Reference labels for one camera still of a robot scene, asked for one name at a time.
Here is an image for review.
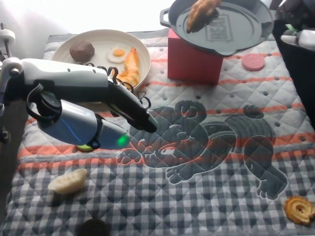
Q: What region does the black frying pan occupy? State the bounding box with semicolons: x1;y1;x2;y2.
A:
159;0;276;58

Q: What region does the toy fried egg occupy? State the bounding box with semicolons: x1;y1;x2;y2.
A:
106;46;128;64

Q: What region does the brown toy meat patty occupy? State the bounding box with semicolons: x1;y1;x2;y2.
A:
69;40;95;61

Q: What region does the dark brown toy cookie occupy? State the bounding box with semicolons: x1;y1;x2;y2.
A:
78;218;110;236

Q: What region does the golden fried toy dumpling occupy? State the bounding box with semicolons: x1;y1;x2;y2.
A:
186;0;222;34

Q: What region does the yellow swirl toy cookie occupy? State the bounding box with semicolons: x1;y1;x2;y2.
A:
284;196;315;226

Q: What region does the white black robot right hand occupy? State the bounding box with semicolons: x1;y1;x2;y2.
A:
273;0;315;53

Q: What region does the pink toy sandwich cookie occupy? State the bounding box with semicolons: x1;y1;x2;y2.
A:
241;53;265;72

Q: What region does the cream round plate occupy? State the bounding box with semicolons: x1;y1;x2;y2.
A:
51;29;151;93

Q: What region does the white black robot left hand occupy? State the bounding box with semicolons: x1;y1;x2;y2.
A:
22;58;158;152

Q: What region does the green toy sandwich cookie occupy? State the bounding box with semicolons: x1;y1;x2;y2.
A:
76;144;95;152

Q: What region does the white toy dumpling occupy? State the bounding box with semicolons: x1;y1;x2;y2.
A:
48;168;88;195

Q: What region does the red cube box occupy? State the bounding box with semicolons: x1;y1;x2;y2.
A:
167;28;224;86

